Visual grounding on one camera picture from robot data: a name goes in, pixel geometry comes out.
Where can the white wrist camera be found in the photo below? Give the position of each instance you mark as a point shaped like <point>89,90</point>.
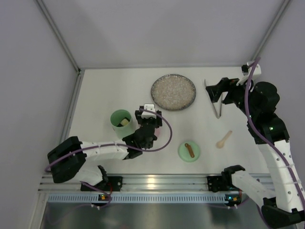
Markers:
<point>148,111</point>
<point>247,69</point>

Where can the green round lid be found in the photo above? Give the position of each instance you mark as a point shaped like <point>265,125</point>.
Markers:
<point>189,151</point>

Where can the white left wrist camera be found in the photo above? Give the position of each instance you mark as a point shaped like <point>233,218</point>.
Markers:
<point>148,111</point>

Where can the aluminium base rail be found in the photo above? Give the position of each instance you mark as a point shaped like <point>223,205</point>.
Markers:
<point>138,183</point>

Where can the cucumber sushi roll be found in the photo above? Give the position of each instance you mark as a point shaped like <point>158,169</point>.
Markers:
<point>124,122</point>

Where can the white slotted cable duct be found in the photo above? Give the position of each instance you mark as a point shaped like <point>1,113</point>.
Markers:
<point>214,198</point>

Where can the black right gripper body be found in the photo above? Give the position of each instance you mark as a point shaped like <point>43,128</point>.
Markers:
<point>235,94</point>

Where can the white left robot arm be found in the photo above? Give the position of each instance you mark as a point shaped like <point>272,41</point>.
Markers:
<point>76,159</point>

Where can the aluminium frame rail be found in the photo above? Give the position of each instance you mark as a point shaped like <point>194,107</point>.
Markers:
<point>55,29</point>

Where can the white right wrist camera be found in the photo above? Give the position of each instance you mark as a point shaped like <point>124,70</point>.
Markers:
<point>247,69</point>

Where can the pink cylindrical container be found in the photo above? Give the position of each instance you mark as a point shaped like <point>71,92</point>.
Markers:
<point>157,132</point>

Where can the green cylindrical container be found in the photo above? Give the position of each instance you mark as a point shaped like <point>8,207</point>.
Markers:
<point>115,119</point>

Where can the speckled ceramic plate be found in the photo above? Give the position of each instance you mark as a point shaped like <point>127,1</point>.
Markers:
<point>173,92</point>

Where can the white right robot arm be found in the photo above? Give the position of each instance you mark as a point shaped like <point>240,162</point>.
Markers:
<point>285,204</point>

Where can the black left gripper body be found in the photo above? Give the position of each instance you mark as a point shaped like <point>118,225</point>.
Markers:
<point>157,122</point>

